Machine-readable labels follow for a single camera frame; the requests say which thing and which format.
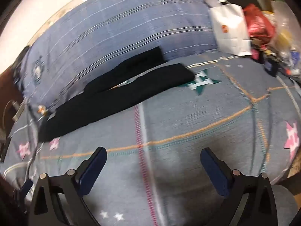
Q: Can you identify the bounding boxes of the wooden bed frame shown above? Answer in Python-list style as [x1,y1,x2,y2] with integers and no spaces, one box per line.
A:
[0,71,26,146]

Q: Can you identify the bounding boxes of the dark blue box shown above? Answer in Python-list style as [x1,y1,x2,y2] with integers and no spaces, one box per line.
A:
[263,55,279,77]

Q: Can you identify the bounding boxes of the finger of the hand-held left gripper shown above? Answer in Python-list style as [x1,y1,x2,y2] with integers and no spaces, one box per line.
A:
[19,179,33,196]

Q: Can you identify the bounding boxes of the black pants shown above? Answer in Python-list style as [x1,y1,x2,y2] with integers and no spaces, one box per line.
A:
[38,47,195,143]

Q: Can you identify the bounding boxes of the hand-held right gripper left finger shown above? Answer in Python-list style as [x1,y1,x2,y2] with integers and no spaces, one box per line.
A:
[29,147,107,226]

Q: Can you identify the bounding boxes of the red plastic bag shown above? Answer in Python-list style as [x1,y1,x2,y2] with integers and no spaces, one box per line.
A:
[243,4,276,40]

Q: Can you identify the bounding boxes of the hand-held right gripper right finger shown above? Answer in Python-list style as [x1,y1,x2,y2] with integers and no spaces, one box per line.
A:
[200,147,278,226]

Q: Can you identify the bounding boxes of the blue plaid pillow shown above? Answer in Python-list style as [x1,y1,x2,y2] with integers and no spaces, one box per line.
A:
[22,0,220,112]

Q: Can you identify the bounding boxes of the grey star-printed blanket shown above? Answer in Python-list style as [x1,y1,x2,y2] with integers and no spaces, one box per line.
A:
[0,52,301,226]

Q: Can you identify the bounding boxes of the white paper bag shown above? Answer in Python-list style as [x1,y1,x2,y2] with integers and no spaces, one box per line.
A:
[208,0,252,57]

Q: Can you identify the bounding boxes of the pile of small clutter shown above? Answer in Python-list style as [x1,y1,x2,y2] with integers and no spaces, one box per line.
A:
[252,40,301,78]

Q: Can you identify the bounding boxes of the clear plastic bag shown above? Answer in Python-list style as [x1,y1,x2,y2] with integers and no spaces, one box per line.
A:
[270,0,299,52]

